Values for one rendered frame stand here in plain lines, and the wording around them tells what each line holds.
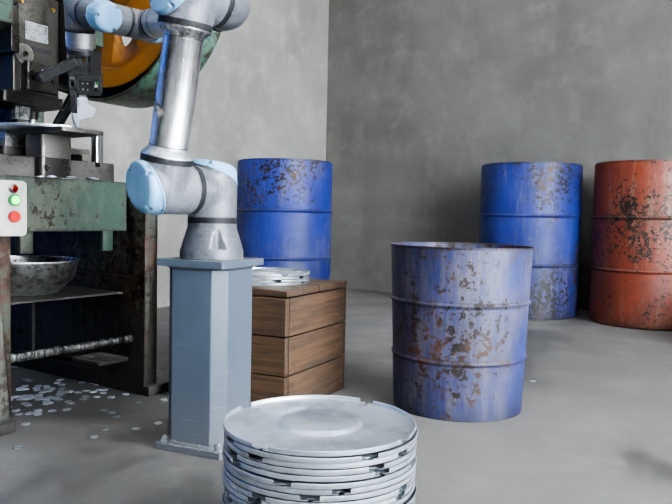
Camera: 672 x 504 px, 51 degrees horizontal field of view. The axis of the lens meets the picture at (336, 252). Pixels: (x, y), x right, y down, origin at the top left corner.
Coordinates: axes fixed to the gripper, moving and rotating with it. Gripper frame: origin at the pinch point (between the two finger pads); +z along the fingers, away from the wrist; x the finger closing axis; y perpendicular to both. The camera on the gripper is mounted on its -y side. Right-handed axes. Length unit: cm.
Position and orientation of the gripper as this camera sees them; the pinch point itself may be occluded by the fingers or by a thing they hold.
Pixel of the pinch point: (75, 123)
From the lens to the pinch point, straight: 207.9
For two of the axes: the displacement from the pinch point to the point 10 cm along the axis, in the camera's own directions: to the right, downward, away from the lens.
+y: 9.7, 0.1, 2.4
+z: -1.0, 9.3, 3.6
